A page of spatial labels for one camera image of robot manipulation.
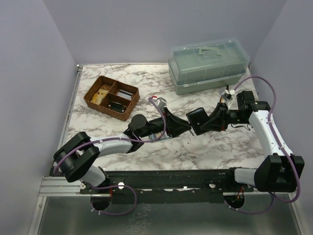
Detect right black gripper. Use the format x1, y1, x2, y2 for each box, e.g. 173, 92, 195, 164
200, 102, 250, 131

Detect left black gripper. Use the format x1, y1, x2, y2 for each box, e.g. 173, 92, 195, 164
139, 108, 191, 139

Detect black leather card holder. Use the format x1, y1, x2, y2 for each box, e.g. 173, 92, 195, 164
186, 108, 208, 136

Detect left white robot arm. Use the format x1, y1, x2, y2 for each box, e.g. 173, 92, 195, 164
53, 108, 191, 193

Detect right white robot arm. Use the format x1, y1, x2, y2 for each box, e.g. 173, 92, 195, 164
196, 91, 304, 192

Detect silver card in basket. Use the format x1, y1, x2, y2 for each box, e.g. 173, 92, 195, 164
117, 90, 133, 100

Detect gold cards in basket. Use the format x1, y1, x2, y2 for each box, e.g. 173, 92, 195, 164
91, 89, 108, 105

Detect green plastic storage box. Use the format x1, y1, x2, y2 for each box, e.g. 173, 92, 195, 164
168, 38, 250, 95

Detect brown woven divided basket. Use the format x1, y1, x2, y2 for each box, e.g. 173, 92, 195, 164
84, 75, 140, 121

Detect black item in basket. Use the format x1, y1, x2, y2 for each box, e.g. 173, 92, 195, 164
108, 101, 126, 113

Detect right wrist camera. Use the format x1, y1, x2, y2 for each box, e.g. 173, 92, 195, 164
219, 89, 236, 109

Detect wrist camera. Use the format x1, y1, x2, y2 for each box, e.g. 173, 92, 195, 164
156, 97, 167, 110
219, 89, 236, 109

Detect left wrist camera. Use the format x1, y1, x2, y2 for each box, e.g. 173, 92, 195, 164
156, 97, 167, 110

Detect yellow handled pliers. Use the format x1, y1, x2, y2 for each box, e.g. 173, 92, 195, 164
219, 85, 231, 103

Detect black metal base rail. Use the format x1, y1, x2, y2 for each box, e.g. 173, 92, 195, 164
80, 169, 252, 207

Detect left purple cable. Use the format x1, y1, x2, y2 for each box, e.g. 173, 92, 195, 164
52, 95, 169, 216

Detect purple cable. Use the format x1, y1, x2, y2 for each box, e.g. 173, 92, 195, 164
224, 76, 301, 215
52, 95, 169, 216

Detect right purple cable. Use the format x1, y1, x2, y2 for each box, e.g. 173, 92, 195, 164
224, 76, 301, 215

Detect aluminium frame rail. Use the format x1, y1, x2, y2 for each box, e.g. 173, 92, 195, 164
57, 65, 84, 150

